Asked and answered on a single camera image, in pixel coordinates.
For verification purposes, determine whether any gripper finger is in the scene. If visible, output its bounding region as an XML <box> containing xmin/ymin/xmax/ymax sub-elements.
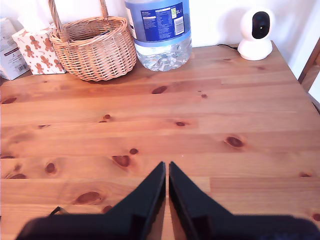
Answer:
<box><xmin>103</xmin><ymin>161</ymin><xmax>167</xmax><ymax>240</ymax></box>
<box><xmin>168</xmin><ymin>161</ymin><xmax>234</xmax><ymax>240</ymax></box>

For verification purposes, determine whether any woven wicker basket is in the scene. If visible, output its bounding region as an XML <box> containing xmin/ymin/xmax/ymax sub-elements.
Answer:
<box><xmin>48</xmin><ymin>0</ymin><xmax>138</xmax><ymax>83</ymax></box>

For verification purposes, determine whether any large clear water bottle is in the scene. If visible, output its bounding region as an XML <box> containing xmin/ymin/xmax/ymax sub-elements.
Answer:
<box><xmin>124</xmin><ymin>0</ymin><xmax>193</xmax><ymax>73</ymax></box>

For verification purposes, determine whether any gingerbread print tissue box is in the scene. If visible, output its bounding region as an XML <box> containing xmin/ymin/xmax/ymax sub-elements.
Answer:
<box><xmin>11</xmin><ymin>21</ymin><xmax>68</xmax><ymax>76</ymax></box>

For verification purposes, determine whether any white printed carton box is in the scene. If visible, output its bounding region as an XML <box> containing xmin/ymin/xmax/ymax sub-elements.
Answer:
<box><xmin>0</xmin><ymin>17</ymin><xmax>31</xmax><ymax>81</ymax></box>

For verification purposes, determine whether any white tissue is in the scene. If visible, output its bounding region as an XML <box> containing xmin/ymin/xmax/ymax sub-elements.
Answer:
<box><xmin>17</xmin><ymin>9</ymin><xmax>51</xmax><ymax>30</ymax></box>

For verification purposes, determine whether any black camera power cable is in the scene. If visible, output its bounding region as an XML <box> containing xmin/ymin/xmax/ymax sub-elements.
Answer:
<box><xmin>216</xmin><ymin>43</ymin><xmax>240</xmax><ymax>50</ymax></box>

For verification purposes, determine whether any small white round camera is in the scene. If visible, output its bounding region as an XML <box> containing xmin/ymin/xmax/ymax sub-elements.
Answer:
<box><xmin>236</xmin><ymin>6</ymin><xmax>276</xmax><ymax>62</ymax></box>

